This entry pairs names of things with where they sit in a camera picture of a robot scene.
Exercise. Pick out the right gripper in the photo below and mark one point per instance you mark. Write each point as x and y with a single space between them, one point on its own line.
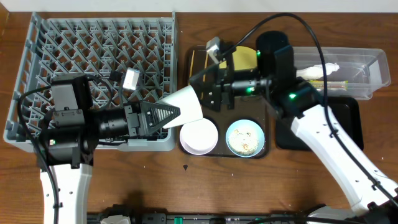
222 93

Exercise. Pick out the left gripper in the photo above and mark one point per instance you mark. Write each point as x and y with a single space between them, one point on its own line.
138 129

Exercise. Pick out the white cup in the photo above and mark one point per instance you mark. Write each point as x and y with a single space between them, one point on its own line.
187 101

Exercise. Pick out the wooden chopstick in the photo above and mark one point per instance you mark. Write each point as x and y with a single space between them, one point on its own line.
205 63
191 66

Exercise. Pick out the yellow plate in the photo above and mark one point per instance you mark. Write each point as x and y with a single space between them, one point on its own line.
243 58

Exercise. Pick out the pink bowl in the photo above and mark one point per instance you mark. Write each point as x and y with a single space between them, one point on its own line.
199 137

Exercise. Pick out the light blue bowl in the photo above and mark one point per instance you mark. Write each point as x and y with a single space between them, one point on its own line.
246 123

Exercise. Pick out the white tissue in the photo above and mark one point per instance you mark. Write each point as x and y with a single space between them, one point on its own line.
315 72

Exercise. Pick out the rice and shell scraps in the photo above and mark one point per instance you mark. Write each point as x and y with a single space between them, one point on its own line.
243 141

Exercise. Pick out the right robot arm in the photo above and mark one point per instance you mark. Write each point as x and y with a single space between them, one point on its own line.
302 108

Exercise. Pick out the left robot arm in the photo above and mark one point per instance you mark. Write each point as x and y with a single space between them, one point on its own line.
70 135

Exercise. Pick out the black waste tray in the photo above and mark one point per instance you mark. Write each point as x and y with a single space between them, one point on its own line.
346 111

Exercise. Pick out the brown serving tray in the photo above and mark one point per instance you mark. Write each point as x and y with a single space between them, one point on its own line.
246 107

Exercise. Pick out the grey dish rack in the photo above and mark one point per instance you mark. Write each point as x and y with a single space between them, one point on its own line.
96 46

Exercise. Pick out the clear plastic bin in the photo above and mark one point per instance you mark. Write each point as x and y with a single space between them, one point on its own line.
365 70

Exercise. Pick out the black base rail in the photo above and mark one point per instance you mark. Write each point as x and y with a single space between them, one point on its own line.
124 214

